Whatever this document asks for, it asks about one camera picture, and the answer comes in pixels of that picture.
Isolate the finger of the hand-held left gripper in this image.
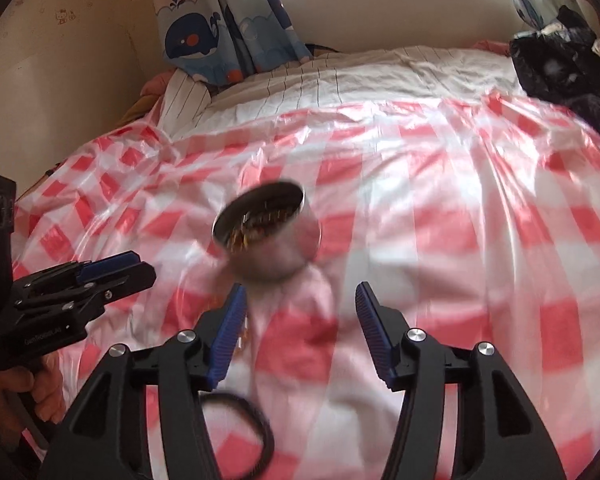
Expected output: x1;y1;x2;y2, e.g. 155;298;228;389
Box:
76;252;142;284
86;262;157;307

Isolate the round metal tin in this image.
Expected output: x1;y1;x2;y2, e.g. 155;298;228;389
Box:
211;180;324;285

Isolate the black braided bracelet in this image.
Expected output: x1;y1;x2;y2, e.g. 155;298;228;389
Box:
200;392;276;479

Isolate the red white checkered plastic sheet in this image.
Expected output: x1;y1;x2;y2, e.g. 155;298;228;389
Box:
10;94;600;480

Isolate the orange pink cloth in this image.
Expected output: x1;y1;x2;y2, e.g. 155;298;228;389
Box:
120;70;177;124

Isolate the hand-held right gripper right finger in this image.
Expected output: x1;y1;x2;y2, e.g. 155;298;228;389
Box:
355;281;569;480

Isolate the person's left hand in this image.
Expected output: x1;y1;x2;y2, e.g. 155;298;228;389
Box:
0;354;67;442

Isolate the black plastic bag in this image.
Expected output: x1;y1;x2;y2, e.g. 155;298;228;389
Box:
510;6;600;152

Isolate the white striped bedsheet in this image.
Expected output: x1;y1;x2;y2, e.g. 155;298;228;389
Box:
160;46;527;142

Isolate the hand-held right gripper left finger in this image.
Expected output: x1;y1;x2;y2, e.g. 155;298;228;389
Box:
40;282;249;480

